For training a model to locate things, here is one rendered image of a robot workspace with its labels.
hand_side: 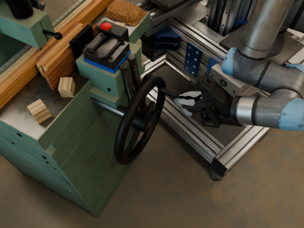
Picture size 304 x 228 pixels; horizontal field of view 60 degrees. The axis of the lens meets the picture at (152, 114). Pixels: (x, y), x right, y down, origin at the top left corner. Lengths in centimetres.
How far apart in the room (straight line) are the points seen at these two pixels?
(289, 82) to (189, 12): 73
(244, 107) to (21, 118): 58
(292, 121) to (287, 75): 13
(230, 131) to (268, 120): 88
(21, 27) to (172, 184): 115
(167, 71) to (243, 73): 106
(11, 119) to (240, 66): 62
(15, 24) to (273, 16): 62
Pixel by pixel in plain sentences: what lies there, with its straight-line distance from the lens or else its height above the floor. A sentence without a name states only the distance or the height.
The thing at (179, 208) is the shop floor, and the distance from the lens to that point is 154.
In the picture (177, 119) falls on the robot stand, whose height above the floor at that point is 22.
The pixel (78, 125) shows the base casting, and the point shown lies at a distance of 86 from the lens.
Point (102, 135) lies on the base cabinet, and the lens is 104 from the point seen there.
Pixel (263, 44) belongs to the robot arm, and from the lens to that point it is 70.
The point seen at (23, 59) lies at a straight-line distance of 85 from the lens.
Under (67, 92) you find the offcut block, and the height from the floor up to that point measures 92.
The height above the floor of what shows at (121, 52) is 100.
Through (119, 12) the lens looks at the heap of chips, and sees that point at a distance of 99.
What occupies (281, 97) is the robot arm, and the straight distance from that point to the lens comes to 69.
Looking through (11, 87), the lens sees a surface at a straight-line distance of 82.
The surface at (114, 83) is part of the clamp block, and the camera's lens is 74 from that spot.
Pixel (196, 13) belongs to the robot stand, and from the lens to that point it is 133.
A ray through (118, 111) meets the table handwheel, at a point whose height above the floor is 82.
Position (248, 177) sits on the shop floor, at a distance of 169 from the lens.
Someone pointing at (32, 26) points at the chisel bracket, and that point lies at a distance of 75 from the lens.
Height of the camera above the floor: 149
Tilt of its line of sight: 56 degrees down
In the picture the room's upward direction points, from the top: straight up
